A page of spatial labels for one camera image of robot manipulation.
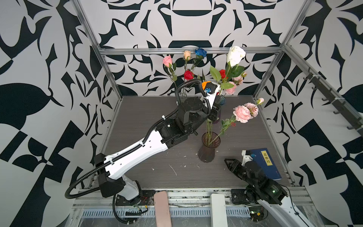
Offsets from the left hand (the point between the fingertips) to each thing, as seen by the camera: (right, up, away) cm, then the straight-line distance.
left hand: (219, 93), depth 55 cm
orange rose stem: (-1, -18, +18) cm, 25 cm away
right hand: (+10, -35, +24) cm, 43 cm away
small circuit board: (+23, -58, +16) cm, 64 cm away
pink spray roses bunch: (+18, +11, +30) cm, 36 cm away
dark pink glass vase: (+1, -23, +22) cm, 32 cm away
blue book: (+34, -35, +32) cm, 58 cm away
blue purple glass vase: (+10, 0, +38) cm, 39 cm away
